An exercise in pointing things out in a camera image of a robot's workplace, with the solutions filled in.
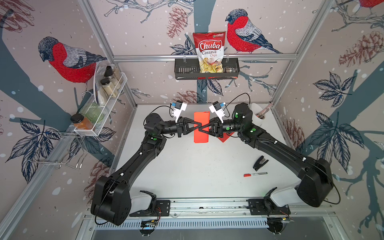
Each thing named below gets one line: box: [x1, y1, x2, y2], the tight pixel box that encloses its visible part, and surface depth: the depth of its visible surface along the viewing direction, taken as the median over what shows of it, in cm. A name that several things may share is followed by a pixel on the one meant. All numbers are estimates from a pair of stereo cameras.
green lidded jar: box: [80, 102, 104, 123], surface depth 70 cm
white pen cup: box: [251, 103, 266, 126], surface depth 102 cm
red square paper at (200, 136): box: [193, 111, 210, 144], surface depth 65 cm
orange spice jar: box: [70, 113, 94, 130], surface depth 62 cm
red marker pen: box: [243, 172, 268, 177], surface depth 86 cm
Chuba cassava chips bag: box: [192, 31, 226, 74], surface depth 83 cm
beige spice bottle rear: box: [104, 64, 124, 85], surface depth 85 cm
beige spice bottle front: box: [100, 77, 118, 98], surface depth 78 cm
